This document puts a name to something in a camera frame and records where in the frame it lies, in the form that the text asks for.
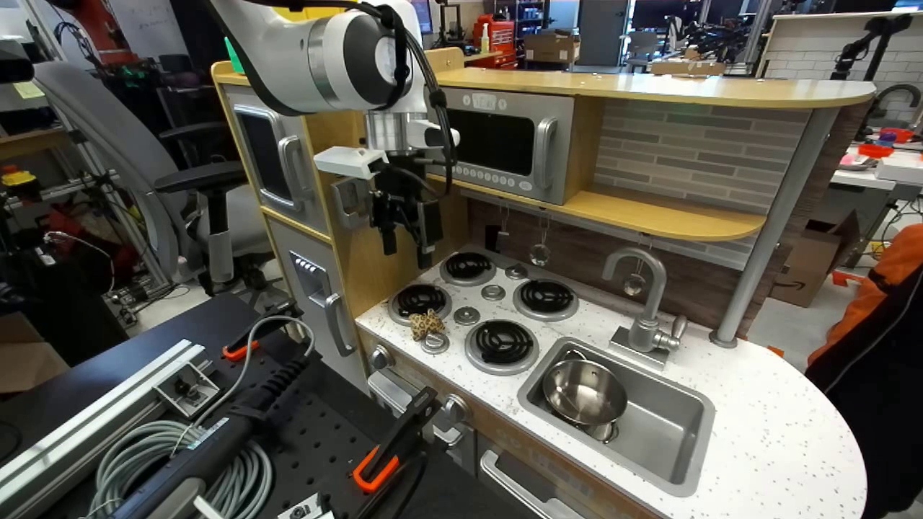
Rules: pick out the hanging silver ladle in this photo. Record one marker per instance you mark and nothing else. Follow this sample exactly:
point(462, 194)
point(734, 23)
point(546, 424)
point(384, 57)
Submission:
point(634, 282)
point(539, 252)

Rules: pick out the black orange clamp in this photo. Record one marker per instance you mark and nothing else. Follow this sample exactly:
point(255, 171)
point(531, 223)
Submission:
point(249, 342)
point(393, 447)

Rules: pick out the tall grey fridge door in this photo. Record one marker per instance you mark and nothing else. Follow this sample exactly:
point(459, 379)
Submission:
point(303, 288)

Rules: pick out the spotted brown plush toy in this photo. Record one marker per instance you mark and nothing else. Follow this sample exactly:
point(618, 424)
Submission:
point(426, 324)

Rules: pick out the wooden toy kitchen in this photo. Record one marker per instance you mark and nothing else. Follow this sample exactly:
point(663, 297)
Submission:
point(649, 180)

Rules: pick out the stove burner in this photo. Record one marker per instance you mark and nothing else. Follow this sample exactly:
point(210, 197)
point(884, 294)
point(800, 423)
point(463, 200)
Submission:
point(501, 344)
point(468, 267)
point(546, 298)
point(420, 299)

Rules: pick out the red bowl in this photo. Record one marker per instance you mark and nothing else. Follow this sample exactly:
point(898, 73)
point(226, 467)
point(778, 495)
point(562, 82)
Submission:
point(875, 151)

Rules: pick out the silver tap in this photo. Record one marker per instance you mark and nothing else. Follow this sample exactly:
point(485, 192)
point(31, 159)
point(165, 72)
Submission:
point(645, 317)

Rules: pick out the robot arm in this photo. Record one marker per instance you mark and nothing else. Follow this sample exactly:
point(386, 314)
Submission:
point(288, 50)

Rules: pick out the hanging black spatula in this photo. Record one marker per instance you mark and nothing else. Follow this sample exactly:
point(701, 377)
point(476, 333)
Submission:
point(493, 236)

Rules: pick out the microwave door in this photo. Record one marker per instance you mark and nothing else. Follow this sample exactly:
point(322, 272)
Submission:
point(497, 144)

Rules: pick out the silver pot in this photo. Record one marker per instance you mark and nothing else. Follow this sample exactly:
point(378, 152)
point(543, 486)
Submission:
point(584, 393)

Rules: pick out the oven knob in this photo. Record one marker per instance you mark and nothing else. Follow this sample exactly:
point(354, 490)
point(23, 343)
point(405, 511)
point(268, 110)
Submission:
point(455, 409)
point(380, 357)

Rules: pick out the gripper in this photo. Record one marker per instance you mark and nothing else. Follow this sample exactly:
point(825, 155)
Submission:
point(401, 189)

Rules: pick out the red tool chest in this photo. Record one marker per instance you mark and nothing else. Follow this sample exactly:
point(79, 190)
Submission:
point(497, 36)

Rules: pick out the silver sink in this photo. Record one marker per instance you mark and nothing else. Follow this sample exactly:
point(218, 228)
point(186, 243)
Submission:
point(663, 432)

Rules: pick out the large black clamp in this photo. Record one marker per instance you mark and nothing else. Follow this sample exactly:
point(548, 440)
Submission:
point(238, 425)

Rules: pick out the small grey fridge door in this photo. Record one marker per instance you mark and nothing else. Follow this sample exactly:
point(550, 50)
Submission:
point(263, 155)

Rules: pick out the tap lever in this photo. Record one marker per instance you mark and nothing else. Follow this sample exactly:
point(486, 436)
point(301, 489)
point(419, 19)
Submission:
point(674, 331)

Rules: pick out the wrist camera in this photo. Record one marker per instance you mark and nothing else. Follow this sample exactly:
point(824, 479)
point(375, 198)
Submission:
point(347, 161)

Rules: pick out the white table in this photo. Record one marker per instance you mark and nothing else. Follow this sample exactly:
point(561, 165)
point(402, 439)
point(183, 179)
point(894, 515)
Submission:
point(865, 176)

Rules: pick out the open cardboard box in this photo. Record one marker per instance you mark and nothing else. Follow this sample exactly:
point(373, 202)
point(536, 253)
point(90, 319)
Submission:
point(807, 270)

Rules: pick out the closed cardboard box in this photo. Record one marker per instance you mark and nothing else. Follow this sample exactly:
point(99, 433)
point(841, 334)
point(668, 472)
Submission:
point(551, 47)

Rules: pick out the person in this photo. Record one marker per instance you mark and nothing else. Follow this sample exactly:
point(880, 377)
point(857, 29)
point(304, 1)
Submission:
point(880, 346)

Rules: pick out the stove knob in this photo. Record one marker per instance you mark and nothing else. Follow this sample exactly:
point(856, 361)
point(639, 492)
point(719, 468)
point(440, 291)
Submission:
point(493, 292)
point(435, 344)
point(516, 272)
point(466, 316)

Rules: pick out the aluminium rail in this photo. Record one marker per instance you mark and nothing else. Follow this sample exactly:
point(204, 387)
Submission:
point(94, 418)

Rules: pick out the grey office chair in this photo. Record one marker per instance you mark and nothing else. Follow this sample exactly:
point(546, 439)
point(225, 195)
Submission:
point(137, 144)

